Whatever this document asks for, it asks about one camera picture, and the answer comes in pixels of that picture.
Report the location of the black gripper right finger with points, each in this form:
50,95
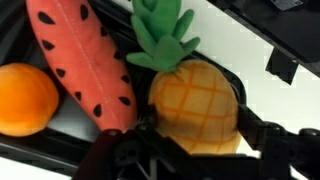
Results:
286,153

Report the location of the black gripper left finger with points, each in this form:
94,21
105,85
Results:
110,156

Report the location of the pineapple plush toy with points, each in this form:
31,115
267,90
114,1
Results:
196,106

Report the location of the watermelon slice plush toy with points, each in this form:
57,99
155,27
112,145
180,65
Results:
83,60

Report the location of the orange plush toy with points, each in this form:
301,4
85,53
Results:
23,100

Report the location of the black grill tray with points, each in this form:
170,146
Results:
26,148

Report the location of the black tape patch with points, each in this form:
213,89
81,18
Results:
281,65

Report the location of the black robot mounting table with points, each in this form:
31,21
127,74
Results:
293,30

